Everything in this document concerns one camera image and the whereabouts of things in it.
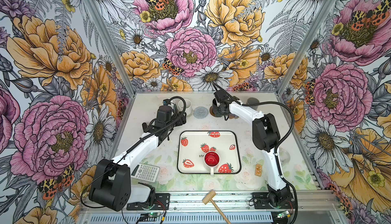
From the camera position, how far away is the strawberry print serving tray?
0.85m

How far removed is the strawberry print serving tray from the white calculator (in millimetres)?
122

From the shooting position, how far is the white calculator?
82cm
